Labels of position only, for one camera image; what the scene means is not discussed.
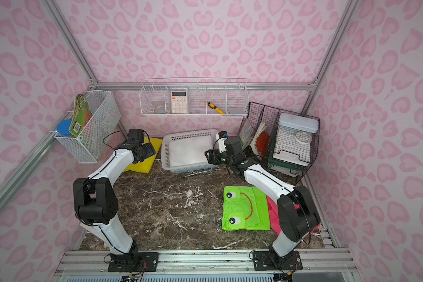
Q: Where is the yellow raincoat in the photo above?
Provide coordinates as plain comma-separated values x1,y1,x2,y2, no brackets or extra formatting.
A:
124,138,163,173

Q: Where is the green frog raincoat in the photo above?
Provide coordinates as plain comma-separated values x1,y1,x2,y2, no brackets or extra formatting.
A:
222,186,271,231

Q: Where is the pink raincoat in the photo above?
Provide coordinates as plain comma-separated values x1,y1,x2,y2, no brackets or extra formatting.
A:
264,182,321,241

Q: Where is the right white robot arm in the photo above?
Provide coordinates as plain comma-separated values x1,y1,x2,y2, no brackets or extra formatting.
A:
204,131,321,257

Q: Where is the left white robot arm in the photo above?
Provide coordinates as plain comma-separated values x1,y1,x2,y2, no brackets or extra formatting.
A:
73,129,156,262

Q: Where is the white plastic basket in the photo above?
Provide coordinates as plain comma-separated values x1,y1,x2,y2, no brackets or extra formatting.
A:
161,129,218,173

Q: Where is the red book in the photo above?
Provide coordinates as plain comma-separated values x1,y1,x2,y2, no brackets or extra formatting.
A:
250,122,270,160

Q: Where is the green folder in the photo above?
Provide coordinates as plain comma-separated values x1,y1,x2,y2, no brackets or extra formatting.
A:
238,119,255,150

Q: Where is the green zip pouch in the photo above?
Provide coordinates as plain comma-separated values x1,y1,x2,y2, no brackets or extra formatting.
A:
267,157,303,177

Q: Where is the clear tape roll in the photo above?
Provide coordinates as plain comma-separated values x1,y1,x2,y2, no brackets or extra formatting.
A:
153,103,167,115

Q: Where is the white flat box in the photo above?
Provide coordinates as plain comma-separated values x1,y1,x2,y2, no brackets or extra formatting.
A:
273,126,311,166

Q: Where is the yellow utility knife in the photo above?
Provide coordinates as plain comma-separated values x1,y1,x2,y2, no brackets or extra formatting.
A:
207,102,225,115

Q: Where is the pink calculator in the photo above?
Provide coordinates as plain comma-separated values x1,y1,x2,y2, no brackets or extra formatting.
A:
171,90,188,114

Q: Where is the green card pack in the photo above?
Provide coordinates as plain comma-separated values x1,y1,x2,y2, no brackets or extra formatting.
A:
69,94,93,137

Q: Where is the white tape roll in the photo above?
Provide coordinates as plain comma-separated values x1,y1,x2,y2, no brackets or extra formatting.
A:
294,131,313,145

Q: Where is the light blue lidded box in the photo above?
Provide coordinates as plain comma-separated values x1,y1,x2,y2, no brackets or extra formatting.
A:
278,113,319,133

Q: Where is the blue round lid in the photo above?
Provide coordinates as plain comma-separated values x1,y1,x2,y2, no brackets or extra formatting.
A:
56,119,73,137

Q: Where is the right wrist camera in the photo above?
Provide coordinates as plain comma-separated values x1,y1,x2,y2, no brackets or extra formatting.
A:
216,131,228,153

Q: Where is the white mesh wall basket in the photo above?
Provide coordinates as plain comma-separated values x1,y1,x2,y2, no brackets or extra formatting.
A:
55,90,121,163

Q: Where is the black wire desk organizer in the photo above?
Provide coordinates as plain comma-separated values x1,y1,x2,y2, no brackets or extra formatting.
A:
239,102,320,184

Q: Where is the white wire wall shelf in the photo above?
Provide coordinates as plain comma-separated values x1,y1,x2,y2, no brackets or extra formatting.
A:
139,77,249,118

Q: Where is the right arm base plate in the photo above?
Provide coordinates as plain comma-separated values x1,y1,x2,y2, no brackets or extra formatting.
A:
249,250,303,272

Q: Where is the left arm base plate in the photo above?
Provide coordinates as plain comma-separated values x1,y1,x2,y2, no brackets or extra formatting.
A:
108,252,159,273

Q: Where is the aluminium rail front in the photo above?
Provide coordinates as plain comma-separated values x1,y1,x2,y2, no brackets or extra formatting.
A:
52,248,361,282

